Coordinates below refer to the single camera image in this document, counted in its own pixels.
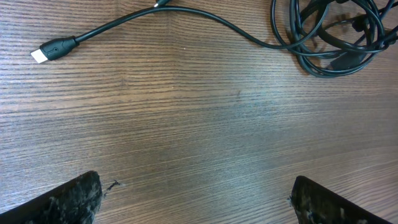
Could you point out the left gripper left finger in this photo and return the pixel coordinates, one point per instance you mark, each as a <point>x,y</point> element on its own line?
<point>76,201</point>

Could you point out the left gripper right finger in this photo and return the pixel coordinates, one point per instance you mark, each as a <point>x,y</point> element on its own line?
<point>315,204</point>

